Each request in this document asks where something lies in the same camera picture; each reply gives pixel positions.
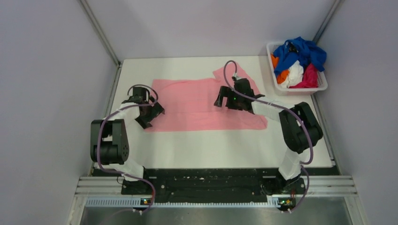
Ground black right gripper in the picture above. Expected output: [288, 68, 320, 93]
[214, 86, 244, 111]

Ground pink t-shirt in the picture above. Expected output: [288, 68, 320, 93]
[145, 64, 268, 133]

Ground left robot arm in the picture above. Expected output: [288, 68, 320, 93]
[90, 84, 165, 194]

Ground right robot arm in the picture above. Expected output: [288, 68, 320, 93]
[214, 78, 323, 193]

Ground orange t-shirt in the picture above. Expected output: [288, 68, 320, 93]
[271, 54, 290, 84]

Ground white t-shirt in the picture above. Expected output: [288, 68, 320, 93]
[279, 60, 304, 88]

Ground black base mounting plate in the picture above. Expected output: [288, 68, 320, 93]
[92, 167, 340, 204]

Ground magenta t-shirt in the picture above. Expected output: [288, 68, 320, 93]
[290, 63, 319, 89]

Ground blue t-shirt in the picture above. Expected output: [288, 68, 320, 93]
[273, 37, 327, 76]

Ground white plastic laundry basket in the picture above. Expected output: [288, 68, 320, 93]
[266, 40, 328, 96]

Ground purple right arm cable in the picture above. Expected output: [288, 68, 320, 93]
[223, 60, 314, 213]

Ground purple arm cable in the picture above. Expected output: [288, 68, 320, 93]
[96, 84, 160, 215]
[223, 60, 314, 213]

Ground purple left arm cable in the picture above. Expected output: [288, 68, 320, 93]
[96, 84, 160, 215]

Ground aluminium front rail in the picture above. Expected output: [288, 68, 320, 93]
[75, 176, 358, 208]

